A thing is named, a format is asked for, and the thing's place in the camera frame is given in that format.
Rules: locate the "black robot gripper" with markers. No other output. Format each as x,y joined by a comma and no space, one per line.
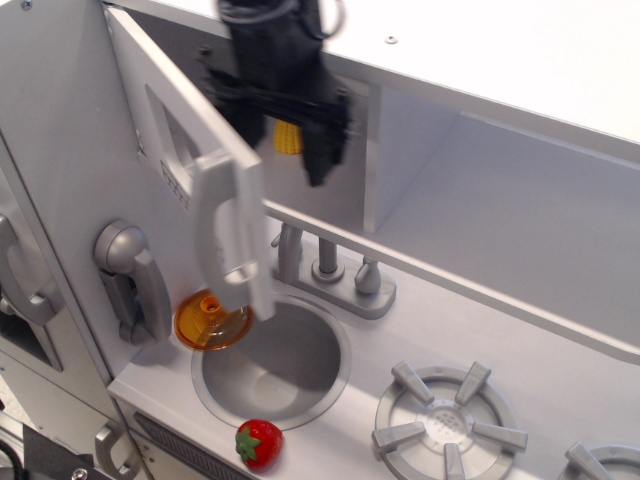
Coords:
277,72

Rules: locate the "grey microwave door handle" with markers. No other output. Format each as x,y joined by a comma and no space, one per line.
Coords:
216,230

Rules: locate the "white toy microwave door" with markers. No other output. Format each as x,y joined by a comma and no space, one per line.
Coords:
176,124

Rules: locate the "yellow toy corn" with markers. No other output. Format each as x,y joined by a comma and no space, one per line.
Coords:
287,138

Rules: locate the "grey toy faucet set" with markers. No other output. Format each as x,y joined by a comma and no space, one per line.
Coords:
317,268

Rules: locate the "orange transparent pot lid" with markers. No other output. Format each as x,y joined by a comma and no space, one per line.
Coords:
202,323

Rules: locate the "grey toy telephone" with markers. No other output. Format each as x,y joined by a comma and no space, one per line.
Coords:
134,284

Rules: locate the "grey round sink basin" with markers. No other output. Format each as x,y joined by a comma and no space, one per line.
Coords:
287,370

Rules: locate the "white toy kitchen cabinet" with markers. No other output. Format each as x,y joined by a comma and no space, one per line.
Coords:
491,167

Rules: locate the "red toy strawberry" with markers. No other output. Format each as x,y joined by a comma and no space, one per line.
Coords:
258,443

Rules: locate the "grey stove burner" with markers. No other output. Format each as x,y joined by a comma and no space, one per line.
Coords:
603,462
446,423

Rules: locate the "grey fridge door handle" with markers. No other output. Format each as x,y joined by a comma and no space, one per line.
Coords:
27,284

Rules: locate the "grey oven door handle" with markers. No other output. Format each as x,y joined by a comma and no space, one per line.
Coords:
114,455

